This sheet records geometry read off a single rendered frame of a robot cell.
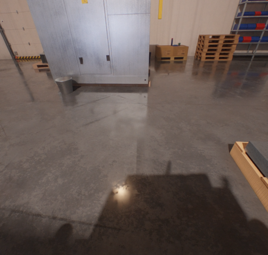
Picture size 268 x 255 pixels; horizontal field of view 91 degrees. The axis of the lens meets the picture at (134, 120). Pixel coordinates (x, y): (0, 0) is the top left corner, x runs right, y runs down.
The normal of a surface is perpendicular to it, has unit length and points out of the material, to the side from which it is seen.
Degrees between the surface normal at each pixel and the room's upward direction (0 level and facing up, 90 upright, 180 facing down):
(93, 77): 90
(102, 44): 90
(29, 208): 0
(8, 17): 90
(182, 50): 90
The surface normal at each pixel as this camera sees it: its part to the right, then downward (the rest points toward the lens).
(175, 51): 0.00, 0.55
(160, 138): -0.03, -0.83
